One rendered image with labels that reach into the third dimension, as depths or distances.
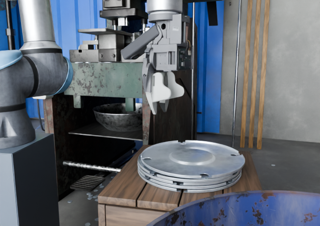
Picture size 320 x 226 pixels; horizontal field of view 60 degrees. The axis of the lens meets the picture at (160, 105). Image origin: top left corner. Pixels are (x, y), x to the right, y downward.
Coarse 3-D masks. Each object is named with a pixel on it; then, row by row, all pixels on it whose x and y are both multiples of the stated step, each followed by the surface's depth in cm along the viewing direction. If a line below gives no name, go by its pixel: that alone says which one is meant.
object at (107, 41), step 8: (80, 32) 114; (88, 32) 114; (96, 32) 114; (104, 32) 114; (112, 32) 114; (120, 32) 119; (128, 32) 127; (104, 40) 123; (112, 40) 121; (120, 40) 124; (104, 48) 123; (112, 48) 122; (120, 48) 125; (104, 56) 124; (112, 56) 122
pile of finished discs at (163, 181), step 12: (144, 168) 71; (144, 180) 72; (156, 180) 68; (168, 180) 66; (180, 180) 65; (192, 180) 64; (204, 180) 64; (216, 180) 65; (228, 180) 69; (192, 192) 65; (204, 192) 65
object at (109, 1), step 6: (102, 0) 130; (108, 0) 126; (114, 0) 125; (120, 0) 124; (126, 0) 127; (132, 0) 128; (138, 0) 134; (102, 6) 131; (108, 6) 127; (114, 6) 126; (120, 6) 125; (126, 6) 127; (132, 6) 128; (138, 6) 134
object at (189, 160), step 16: (160, 144) 90; (176, 144) 90; (192, 144) 90; (208, 144) 90; (144, 160) 76; (160, 160) 76; (176, 160) 75; (192, 160) 74; (208, 160) 75; (224, 160) 76; (240, 160) 76; (176, 176) 66; (192, 176) 65; (208, 176) 66
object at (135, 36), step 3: (132, 33) 132; (126, 36) 133; (129, 36) 133; (132, 36) 132; (135, 36) 133; (138, 36) 136; (126, 39) 133; (129, 39) 133; (132, 39) 132; (135, 39) 133; (126, 42) 134; (129, 42) 133
